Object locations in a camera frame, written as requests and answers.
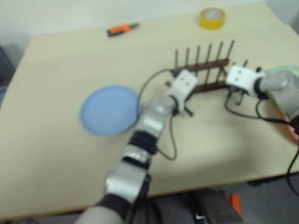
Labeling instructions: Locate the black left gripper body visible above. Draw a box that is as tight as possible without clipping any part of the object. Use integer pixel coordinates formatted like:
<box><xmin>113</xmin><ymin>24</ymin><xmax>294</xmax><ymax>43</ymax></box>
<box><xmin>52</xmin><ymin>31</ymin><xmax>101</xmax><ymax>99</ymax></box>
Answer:
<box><xmin>173</xmin><ymin>93</ymin><xmax>197</xmax><ymax>114</ymax></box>

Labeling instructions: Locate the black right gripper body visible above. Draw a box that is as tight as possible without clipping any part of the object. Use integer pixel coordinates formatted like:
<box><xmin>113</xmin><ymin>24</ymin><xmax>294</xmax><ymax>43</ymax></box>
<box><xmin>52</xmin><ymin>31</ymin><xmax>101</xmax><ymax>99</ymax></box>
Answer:
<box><xmin>225</xmin><ymin>85</ymin><xmax>250</xmax><ymax>105</ymax></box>

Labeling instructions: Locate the blue plate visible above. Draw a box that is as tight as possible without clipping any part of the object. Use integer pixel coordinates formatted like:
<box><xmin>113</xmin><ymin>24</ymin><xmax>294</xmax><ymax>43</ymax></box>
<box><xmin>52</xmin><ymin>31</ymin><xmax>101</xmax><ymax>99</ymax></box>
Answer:
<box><xmin>75</xmin><ymin>81</ymin><xmax>147</xmax><ymax>143</ymax></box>

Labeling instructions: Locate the brown wooden dish rack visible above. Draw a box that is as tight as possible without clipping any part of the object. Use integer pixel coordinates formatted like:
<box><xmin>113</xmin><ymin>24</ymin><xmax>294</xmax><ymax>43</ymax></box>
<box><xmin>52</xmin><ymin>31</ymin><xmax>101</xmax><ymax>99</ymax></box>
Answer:
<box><xmin>159</xmin><ymin>35</ymin><xmax>264</xmax><ymax>101</ymax></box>

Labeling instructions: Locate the yellow tape roll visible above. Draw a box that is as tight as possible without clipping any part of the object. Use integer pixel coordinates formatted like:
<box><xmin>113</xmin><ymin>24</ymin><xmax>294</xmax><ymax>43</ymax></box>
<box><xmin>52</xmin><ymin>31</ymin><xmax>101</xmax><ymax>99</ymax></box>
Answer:
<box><xmin>196</xmin><ymin>5</ymin><xmax>229</xmax><ymax>33</ymax></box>

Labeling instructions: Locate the dark grey rounded shape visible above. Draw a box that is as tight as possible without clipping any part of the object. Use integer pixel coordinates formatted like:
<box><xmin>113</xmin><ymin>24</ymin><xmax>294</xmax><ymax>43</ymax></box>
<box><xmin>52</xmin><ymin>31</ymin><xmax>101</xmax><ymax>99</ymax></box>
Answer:
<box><xmin>150</xmin><ymin>183</ymin><xmax>247</xmax><ymax>224</ymax></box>

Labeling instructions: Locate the orange and black hand tool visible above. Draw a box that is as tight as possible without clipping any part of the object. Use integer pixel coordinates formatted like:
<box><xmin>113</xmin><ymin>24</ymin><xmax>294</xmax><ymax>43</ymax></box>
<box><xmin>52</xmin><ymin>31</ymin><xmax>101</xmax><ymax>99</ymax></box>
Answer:
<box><xmin>106</xmin><ymin>21</ymin><xmax>141</xmax><ymax>38</ymax></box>

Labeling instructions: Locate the small orange part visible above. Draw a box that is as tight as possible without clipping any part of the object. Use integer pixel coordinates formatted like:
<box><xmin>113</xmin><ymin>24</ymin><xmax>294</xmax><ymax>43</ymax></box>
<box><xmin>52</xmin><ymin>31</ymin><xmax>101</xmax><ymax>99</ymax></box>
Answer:
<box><xmin>225</xmin><ymin>193</ymin><xmax>244</xmax><ymax>217</ymax></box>

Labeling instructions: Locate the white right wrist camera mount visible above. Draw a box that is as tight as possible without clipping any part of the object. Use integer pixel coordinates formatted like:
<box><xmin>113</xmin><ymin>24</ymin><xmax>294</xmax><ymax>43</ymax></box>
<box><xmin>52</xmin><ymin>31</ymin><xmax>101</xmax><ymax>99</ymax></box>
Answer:
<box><xmin>222</xmin><ymin>59</ymin><xmax>268</xmax><ymax>97</ymax></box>

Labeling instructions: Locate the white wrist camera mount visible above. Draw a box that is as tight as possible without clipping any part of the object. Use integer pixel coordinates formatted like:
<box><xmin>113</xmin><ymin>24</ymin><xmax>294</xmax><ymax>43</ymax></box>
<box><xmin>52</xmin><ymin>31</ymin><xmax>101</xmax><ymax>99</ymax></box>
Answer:
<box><xmin>222</xmin><ymin>59</ymin><xmax>268</xmax><ymax>97</ymax></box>
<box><xmin>164</xmin><ymin>67</ymin><xmax>202</xmax><ymax>105</ymax></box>

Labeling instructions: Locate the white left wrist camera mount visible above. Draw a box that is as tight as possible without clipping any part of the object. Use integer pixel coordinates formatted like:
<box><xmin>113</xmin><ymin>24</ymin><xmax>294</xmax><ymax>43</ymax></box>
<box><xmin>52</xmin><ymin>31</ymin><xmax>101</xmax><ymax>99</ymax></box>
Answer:
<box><xmin>164</xmin><ymin>67</ymin><xmax>202</xmax><ymax>105</ymax></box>

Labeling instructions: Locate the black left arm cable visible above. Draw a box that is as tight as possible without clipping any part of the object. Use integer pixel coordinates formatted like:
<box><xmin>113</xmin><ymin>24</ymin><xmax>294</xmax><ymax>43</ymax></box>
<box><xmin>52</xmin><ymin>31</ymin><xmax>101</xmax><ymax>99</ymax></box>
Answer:
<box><xmin>133</xmin><ymin>67</ymin><xmax>193</xmax><ymax>165</ymax></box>

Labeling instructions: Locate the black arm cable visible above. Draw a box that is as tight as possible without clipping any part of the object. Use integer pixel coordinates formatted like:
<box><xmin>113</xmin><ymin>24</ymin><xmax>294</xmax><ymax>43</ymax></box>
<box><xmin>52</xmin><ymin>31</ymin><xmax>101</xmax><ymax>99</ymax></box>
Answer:
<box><xmin>133</xmin><ymin>67</ymin><xmax>193</xmax><ymax>165</ymax></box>
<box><xmin>223</xmin><ymin>85</ymin><xmax>299</xmax><ymax>224</ymax></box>

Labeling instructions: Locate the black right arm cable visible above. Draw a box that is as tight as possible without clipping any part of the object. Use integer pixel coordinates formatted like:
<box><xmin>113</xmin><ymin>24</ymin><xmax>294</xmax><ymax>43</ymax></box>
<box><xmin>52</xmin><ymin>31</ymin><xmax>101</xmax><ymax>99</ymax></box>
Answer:
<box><xmin>223</xmin><ymin>85</ymin><xmax>299</xmax><ymax>224</ymax></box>

